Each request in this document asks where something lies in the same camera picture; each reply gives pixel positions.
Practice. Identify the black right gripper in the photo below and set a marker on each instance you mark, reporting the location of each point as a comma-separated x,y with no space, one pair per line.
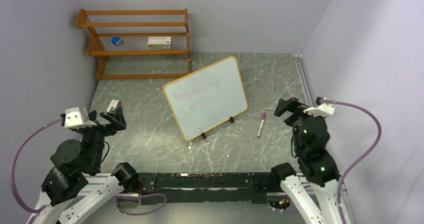
292,104

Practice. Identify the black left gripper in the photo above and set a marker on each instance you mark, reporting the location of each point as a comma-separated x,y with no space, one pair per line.
117,121

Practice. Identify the white marker pen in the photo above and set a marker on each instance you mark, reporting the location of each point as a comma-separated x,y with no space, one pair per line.
260,128

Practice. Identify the yellow-framed whiteboard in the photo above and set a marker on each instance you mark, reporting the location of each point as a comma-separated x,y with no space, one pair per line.
207,98

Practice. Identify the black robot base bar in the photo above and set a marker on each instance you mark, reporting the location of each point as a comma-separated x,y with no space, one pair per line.
253,187

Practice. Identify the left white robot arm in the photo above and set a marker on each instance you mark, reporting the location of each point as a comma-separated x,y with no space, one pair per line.
73,159

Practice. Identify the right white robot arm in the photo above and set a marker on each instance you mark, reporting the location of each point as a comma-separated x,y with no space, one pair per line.
309,138

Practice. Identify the blue whiteboard eraser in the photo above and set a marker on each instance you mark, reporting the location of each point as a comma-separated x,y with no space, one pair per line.
117,41

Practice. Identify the white marker holder block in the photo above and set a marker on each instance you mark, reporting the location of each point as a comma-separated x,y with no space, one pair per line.
113,105

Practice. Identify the white red box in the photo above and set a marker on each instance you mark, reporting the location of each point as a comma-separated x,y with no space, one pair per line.
159,42

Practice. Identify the orange wooden shelf rack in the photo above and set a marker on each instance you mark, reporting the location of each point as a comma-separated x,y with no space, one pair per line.
134,27

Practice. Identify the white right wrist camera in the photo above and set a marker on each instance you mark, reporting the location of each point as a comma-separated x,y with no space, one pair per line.
324,109

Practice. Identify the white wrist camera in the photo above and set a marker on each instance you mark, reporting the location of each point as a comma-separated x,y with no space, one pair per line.
324,109
77,118

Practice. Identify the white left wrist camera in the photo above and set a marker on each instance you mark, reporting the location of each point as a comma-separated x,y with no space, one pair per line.
77,118

